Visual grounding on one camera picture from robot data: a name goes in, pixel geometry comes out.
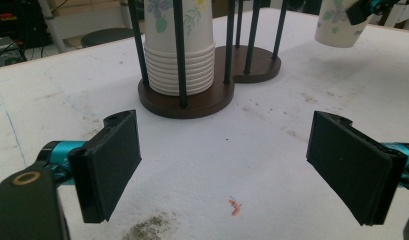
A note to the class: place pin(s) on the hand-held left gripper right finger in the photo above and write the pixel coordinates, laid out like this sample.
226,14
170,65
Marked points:
352,166

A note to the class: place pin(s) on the white foam mat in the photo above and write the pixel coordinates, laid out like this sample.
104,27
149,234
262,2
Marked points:
258,166

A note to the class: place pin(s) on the white floral paper cup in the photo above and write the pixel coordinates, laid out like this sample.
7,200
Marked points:
335,33

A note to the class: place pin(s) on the white stand frame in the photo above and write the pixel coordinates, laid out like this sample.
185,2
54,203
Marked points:
53,26

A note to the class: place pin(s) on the brown two-slot cup holder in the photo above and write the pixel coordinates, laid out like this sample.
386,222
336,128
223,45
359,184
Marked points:
198,104

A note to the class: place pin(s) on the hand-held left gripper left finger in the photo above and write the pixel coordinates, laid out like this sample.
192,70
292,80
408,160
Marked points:
107,166

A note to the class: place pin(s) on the small red scrap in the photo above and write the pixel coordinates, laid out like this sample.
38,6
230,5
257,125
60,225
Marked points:
234,207

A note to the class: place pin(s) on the stack of paper cups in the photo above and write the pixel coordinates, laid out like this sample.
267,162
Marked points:
198,66

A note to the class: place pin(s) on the black round stool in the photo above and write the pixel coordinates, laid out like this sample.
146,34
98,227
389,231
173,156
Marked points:
105,36

